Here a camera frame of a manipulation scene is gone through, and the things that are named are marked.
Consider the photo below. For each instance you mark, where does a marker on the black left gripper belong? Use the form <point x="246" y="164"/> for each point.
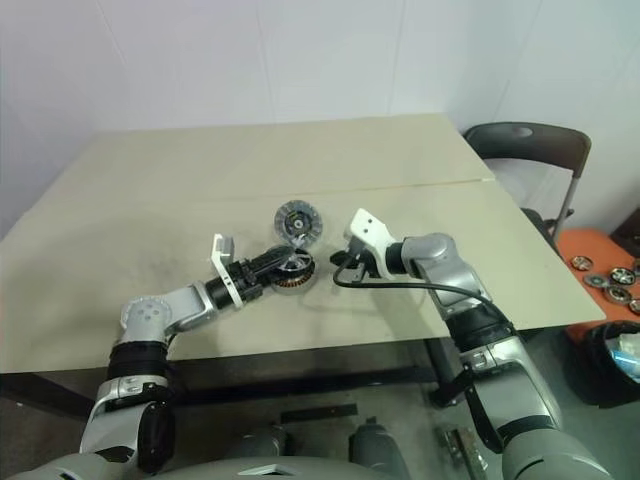
<point x="247" y="280"/>

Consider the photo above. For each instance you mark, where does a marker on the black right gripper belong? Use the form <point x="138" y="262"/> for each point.
<point x="361" y="265"/>

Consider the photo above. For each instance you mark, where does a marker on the copper wound motor stator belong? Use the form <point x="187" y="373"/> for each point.
<point x="300" y="286"/>

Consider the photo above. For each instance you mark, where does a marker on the round silver motor cover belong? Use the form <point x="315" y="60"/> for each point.
<point x="298" y="222"/>

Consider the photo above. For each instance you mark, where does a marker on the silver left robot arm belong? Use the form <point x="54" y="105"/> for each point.
<point x="150" y="320"/>

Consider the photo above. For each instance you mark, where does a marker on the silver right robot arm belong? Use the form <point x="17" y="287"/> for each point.
<point x="465" y="280"/>

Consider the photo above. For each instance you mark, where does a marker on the small round motor part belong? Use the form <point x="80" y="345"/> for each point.
<point x="582" y="262"/>
<point x="595" y="280"/>
<point x="622" y="275"/>
<point x="614" y="293"/>
<point x="636" y="305"/>

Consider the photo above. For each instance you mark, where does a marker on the flat black bar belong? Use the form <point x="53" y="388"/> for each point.
<point x="320" y="413"/>

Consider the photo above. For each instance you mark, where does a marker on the dark rounded shape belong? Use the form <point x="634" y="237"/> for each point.
<point x="265" y="442"/>
<point x="374" y="445"/>

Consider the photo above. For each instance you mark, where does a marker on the grey robot torso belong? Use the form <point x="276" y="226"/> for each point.
<point x="225" y="467"/>

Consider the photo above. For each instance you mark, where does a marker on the black folding chair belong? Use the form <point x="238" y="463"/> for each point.
<point x="530" y="145"/>

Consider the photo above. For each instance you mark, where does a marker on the metal hinge plate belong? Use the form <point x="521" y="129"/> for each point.
<point x="462" y="447"/>

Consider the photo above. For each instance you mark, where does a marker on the orange stool seat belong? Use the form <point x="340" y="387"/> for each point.
<point x="580" y="242"/>

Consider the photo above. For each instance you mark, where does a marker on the black trash bin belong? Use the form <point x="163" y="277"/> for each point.
<point x="595" y="375"/>

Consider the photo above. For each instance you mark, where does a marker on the crumpled white paper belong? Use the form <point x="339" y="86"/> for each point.
<point x="627" y="344"/>

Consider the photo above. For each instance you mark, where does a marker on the blue plastic bottle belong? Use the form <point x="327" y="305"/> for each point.
<point x="629" y="364"/>

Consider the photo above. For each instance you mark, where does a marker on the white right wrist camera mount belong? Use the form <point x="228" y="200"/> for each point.
<point x="370" y="230"/>

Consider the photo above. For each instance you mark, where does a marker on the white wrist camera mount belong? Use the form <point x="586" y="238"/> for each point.
<point x="370" y="230"/>
<point x="224" y="260"/>

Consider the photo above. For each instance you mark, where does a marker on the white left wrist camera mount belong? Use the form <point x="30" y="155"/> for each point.
<point x="224" y="260"/>

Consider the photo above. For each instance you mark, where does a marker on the black metal table frame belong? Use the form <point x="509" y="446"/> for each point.
<point x="300" y="380"/>

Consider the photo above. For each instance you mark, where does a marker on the dark wooden furniture frame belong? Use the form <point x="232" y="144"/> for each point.
<point x="629" y="230"/>

